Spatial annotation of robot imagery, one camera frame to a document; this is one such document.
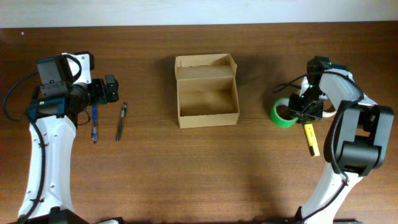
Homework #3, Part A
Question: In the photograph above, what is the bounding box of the blue pen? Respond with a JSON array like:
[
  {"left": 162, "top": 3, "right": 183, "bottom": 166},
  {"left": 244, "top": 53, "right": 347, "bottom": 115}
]
[{"left": 91, "top": 105, "right": 97, "bottom": 144}]

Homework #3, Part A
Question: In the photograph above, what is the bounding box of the black pen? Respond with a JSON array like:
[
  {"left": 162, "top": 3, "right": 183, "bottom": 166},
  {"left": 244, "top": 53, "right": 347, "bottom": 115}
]
[{"left": 116, "top": 101, "right": 127, "bottom": 142}]

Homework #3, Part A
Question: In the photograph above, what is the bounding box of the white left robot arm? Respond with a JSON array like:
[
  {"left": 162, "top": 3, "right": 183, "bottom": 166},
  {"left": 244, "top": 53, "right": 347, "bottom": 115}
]
[{"left": 18, "top": 52, "right": 119, "bottom": 223}]

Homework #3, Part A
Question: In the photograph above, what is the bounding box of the open cardboard box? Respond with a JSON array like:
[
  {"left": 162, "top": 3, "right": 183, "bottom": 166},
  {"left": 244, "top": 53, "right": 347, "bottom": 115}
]
[{"left": 175, "top": 54, "right": 240, "bottom": 129}]

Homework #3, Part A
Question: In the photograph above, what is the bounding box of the beige masking tape roll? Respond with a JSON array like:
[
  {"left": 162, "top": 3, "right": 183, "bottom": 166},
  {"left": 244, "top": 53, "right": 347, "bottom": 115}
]
[{"left": 322, "top": 105, "right": 336, "bottom": 118}]

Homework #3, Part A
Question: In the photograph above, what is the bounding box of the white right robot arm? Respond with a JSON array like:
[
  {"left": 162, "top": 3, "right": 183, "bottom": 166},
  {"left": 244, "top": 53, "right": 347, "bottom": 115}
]
[{"left": 288, "top": 56, "right": 394, "bottom": 223}]

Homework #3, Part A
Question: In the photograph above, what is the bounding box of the yellow highlighter marker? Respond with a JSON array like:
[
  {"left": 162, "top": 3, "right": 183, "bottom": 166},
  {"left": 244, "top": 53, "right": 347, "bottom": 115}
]
[{"left": 303, "top": 123, "right": 320, "bottom": 157}]

